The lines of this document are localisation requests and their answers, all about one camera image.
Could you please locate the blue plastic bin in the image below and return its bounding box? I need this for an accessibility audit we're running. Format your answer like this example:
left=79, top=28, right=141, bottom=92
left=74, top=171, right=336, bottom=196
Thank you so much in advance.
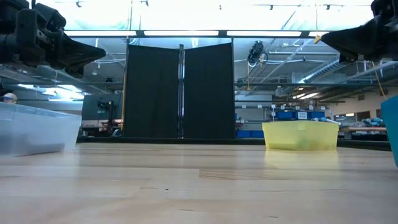
left=381, top=95, right=398, bottom=168

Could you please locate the wooden workbench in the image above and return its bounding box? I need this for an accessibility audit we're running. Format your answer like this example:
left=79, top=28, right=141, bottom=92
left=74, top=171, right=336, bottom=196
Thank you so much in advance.
left=340, top=126, right=388, bottom=133

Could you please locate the clear plastic bin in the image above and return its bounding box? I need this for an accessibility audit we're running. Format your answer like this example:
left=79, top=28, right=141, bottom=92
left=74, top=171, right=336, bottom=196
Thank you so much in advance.
left=0, top=101, right=83, bottom=157

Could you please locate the black folding room divider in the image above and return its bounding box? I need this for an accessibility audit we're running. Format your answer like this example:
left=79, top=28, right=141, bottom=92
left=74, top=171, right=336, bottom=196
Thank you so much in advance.
left=123, top=42, right=236, bottom=139

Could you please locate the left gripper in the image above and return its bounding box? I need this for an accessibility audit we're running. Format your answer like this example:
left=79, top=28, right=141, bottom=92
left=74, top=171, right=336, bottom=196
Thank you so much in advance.
left=0, top=0, right=107, bottom=79

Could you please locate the black tripod device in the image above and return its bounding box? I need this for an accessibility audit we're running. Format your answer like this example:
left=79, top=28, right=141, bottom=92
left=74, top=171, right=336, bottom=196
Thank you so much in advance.
left=96, top=100, right=114, bottom=131

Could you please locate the black hanging cable reel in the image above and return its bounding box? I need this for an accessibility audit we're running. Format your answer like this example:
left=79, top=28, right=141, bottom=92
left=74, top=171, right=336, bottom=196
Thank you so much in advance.
left=247, top=40, right=269, bottom=67

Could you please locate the silver ventilation duct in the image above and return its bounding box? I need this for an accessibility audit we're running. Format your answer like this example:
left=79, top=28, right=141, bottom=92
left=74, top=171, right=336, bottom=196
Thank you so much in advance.
left=298, top=58, right=346, bottom=84

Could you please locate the yellow plastic bin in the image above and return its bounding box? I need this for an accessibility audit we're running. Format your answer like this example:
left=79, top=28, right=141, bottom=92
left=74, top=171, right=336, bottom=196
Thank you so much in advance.
left=262, top=120, right=340, bottom=152

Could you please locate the person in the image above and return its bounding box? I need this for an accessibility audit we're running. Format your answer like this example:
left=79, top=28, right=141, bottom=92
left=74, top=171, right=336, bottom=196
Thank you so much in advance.
left=2, top=92, right=18, bottom=105

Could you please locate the yellow cable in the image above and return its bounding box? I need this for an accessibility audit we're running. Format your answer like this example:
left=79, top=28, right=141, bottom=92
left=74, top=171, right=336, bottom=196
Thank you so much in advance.
left=122, top=37, right=129, bottom=131

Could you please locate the orange hanging cable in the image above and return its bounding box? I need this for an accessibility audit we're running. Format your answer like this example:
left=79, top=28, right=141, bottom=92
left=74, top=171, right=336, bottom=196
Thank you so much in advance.
left=371, top=60, right=388, bottom=101

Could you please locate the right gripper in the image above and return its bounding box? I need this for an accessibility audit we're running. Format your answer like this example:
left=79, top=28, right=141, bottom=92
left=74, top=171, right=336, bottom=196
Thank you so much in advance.
left=321, top=0, right=398, bottom=64

